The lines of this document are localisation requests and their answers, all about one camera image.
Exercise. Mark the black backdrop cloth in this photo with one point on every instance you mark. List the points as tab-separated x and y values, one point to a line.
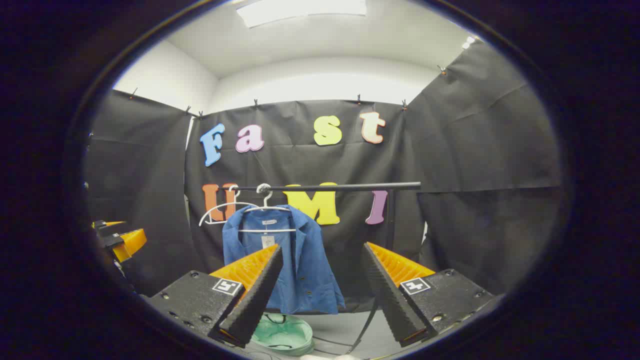
450	150

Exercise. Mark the white jacket hanger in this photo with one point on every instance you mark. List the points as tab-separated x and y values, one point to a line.
264	189

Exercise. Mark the white empty hanger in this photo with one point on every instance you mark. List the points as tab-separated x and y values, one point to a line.
235	204

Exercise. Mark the row of black cloth clips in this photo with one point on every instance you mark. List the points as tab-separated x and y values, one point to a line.
358	99

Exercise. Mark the green laundry hamper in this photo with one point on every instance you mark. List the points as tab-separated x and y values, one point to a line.
287	335

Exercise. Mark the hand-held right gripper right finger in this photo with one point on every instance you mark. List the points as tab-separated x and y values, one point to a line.
395	300

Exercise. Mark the small ceiling light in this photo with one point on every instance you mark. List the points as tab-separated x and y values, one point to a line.
468	42

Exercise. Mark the large ceiling light panel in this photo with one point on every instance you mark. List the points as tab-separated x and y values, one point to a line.
300	10

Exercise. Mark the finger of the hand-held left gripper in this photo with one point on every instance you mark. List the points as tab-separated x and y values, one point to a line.
131	242
107	224

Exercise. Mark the black clothes rack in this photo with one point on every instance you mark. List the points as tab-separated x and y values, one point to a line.
350	186

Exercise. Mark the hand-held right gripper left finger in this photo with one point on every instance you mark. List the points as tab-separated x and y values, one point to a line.
252	300

